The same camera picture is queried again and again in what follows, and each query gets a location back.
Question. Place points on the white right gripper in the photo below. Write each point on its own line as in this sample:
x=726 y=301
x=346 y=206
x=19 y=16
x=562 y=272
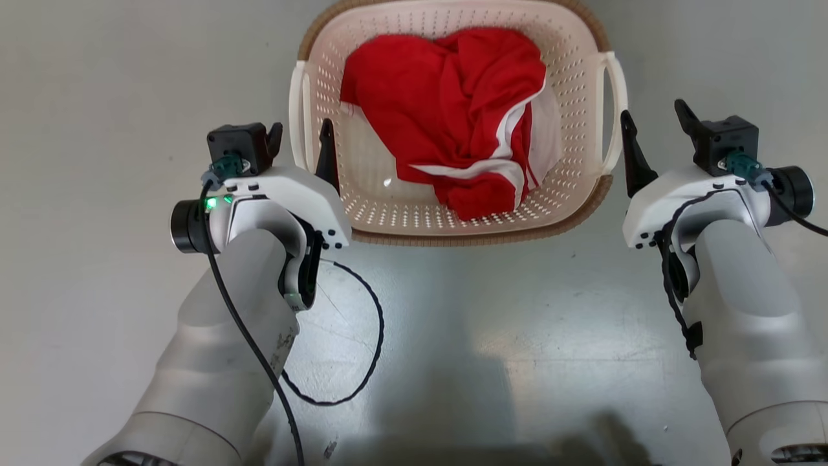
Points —
x=673 y=194

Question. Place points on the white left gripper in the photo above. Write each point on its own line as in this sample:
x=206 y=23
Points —
x=291 y=188

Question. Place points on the beige plastic laundry basket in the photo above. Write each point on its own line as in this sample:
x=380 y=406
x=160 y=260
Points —
x=401 y=217

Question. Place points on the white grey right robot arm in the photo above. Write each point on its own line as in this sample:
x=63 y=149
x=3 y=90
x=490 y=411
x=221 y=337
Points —
x=750 y=310

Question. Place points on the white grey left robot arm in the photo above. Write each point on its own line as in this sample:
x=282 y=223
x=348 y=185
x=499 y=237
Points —
x=220 y=349

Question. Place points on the red and white garment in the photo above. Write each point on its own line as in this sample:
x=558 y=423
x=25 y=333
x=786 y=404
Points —
x=446 y=110

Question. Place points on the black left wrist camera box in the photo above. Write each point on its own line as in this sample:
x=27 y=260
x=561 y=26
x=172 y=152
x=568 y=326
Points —
x=236 y=145

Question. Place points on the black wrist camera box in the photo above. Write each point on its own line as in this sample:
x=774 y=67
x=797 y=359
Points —
x=236 y=145
x=728 y=142

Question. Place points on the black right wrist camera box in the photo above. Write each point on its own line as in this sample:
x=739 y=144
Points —
x=728 y=142

